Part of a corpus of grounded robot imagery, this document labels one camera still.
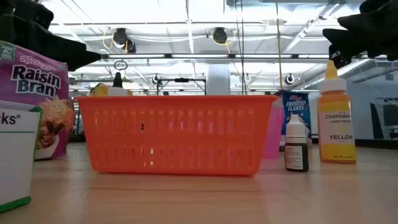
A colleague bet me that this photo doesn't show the Raisin Bran cereal box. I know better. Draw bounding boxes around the Raisin Bran cereal box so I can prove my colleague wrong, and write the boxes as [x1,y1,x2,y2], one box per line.
[0,40,76,161]

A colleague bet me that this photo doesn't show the Corn Pops cereal box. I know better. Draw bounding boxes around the Corn Pops cereal box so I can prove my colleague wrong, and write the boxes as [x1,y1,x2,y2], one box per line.
[90,82,134,96]

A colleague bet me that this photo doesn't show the yellow food colouring bottle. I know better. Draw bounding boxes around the yellow food colouring bottle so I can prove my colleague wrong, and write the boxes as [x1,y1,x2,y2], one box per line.
[317,60,357,165]

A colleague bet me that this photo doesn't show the Frosted Flakes cereal box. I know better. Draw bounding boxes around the Frosted Flakes cereal box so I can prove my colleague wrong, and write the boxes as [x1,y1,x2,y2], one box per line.
[275,90,313,147]

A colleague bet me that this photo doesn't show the Apple Jacks cereal box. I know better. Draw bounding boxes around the Apple Jacks cereal box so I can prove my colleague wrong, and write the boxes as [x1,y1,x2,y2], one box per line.
[0,100,44,214]

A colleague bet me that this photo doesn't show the small dark brown dropper bottle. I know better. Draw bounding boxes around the small dark brown dropper bottle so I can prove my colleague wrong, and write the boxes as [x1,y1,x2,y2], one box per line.
[284,113,310,173]

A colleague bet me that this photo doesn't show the pink plastic bin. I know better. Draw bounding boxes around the pink plastic bin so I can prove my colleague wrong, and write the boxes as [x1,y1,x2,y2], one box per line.
[262,98,285,159]

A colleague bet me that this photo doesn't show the orange slotted plastic basket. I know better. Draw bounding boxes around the orange slotted plastic basket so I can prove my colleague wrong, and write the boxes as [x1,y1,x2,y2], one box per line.
[74,95,279,177]

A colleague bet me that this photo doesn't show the hanging wire ring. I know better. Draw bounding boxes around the hanging wire ring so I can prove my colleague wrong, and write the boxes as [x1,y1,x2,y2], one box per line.
[113,59,129,72]

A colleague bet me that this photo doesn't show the yellow hanging cord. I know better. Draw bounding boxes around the yellow hanging cord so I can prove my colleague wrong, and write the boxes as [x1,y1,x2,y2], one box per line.
[274,0,284,91]

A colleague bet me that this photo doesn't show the black table frame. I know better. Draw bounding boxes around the black table frame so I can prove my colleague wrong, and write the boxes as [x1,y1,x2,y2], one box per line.
[67,134,398,150]

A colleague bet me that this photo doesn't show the black hanging cables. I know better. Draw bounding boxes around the black hanging cables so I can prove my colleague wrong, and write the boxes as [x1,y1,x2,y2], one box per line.
[234,0,247,96]

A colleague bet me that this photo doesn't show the black gantry frame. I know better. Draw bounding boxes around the black gantry frame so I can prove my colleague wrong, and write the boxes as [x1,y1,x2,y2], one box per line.
[156,77,208,96]

